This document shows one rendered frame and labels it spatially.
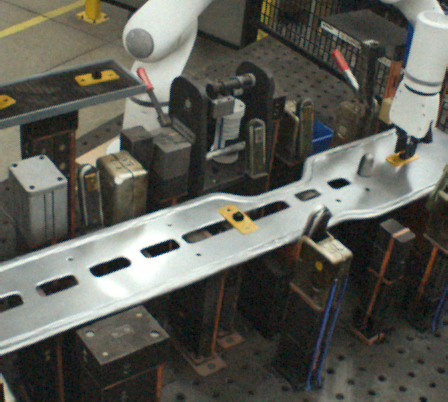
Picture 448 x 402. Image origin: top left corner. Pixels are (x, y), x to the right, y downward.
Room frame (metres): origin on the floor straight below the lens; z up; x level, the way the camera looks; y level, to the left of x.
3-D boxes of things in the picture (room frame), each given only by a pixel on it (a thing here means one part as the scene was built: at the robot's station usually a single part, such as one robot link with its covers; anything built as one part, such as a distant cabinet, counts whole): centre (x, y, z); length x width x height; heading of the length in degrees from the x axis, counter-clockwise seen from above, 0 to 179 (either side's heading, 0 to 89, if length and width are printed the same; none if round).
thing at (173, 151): (1.28, 0.12, 0.89); 0.13 x 0.11 x 0.38; 40
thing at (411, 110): (1.45, -0.39, 1.14); 0.10 x 0.07 x 0.11; 41
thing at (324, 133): (1.89, -0.23, 0.74); 0.11 x 0.10 x 0.09; 130
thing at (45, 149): (1.25, 0.36, 0.92); 0.10 x 0.08 x 0.45; 130
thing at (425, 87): (1.45, -0.39, 1.20); 0.09 x 0.08 x 0.03; 41
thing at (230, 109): (1.37, 0.02, 0.94); 0.18 x 0.13 x 0.49; 130
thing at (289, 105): (1.48, -0.13, 0.88); 0.11 x 0.09 x 0.37; 40
